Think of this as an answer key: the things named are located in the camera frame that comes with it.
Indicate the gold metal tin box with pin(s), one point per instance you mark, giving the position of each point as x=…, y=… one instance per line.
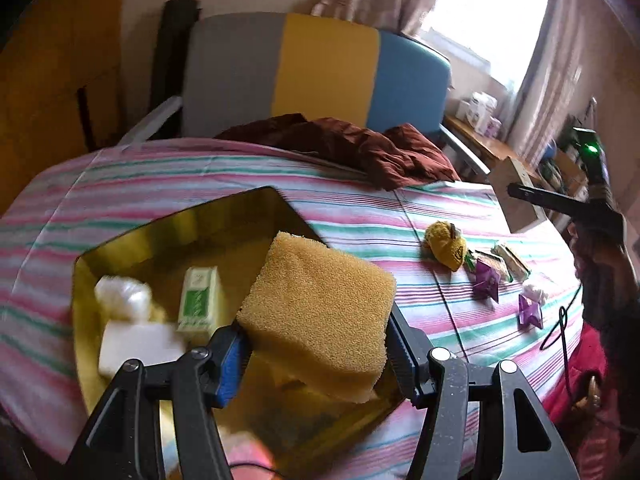
x=225, y=255

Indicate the brown crumpled cloth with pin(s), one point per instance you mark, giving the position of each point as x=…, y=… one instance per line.
x=350, y=145

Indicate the small green box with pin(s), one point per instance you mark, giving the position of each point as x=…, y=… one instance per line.
x=200, y=302

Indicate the yellow white scouring sponge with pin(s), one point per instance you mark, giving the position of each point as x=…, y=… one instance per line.
x=135, y=347

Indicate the white plastic bag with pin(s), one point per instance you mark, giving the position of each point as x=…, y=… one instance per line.
x=122, y=295

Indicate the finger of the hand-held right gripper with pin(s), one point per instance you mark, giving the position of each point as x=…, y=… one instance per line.
x=550, y=201

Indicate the blue round container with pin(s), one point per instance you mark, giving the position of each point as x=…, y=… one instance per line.
x=551, y=151

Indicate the yellow knitted toy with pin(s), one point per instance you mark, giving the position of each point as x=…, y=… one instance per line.
x=445, y=245

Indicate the wooden side desk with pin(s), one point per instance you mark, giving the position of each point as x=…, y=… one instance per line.
x=480, y=147

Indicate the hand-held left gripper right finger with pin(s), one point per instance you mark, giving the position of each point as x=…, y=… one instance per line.
x=407, y=365

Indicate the purple snack packet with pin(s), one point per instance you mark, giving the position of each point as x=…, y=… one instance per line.
x=486, y=277
x=530, y=311

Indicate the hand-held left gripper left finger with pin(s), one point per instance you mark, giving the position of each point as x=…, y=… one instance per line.
x=227, y=365

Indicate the grey yellow blue chair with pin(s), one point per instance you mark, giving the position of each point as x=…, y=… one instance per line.
x=230, y=75

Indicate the person's right hand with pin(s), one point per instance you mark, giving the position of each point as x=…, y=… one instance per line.
x=579, y=252

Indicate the bright window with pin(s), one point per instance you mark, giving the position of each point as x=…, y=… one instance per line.
x=485, y=10

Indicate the white printed carton box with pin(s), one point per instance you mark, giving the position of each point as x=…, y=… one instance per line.
x=517, y=200

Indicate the clear plastic item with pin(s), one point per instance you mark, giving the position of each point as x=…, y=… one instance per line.
x=535, y=292

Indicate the white patterned packages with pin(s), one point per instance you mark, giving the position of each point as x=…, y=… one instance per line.
x=477, y=112

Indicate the person's red garment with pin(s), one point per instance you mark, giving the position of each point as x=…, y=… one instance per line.
x=575, y=410

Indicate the large yellow sponge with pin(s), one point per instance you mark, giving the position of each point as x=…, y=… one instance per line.
x=315, y=310

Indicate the striped pink green tablecloth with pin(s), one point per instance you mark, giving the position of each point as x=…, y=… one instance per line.
x=350, y=200

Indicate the wooden cabinet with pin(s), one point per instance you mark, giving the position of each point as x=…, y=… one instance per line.
x=50, y=85

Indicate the green edged snack bar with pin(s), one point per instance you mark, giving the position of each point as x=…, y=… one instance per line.
x=512, y=260

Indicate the black upright post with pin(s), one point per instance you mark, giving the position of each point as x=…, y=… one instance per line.
x=175, y=50

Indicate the person's right forearm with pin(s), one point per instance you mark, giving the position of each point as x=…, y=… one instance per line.
x=615, y=290

